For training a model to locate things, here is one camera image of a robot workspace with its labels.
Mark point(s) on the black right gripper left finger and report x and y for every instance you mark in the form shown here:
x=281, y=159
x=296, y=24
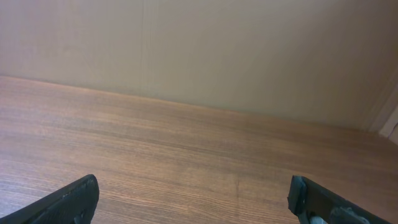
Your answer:
x=73, y=203

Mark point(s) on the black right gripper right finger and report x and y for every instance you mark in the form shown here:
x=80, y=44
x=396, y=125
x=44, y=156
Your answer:
x=312, y=203

